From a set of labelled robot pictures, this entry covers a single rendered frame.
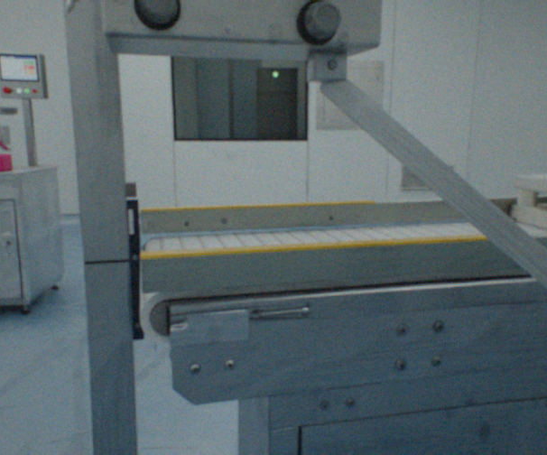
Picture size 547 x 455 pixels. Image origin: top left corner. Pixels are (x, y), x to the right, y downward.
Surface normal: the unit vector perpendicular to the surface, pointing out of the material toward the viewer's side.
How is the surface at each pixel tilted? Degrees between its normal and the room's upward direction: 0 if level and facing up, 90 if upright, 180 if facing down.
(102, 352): 90
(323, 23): 90
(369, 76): 90
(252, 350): 90
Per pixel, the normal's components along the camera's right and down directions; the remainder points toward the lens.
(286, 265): 0.24, 0.18
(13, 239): 0.02, 0.18
